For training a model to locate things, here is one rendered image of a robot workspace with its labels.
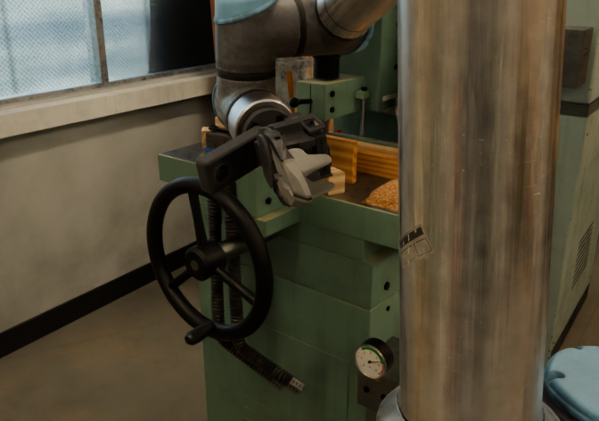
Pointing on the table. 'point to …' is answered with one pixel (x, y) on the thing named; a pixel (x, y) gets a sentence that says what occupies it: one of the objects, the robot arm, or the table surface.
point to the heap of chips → (385, 196)
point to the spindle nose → (326, 66)
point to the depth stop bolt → (362, 106)
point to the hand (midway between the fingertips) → (299, 196)
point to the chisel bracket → (330, 96)
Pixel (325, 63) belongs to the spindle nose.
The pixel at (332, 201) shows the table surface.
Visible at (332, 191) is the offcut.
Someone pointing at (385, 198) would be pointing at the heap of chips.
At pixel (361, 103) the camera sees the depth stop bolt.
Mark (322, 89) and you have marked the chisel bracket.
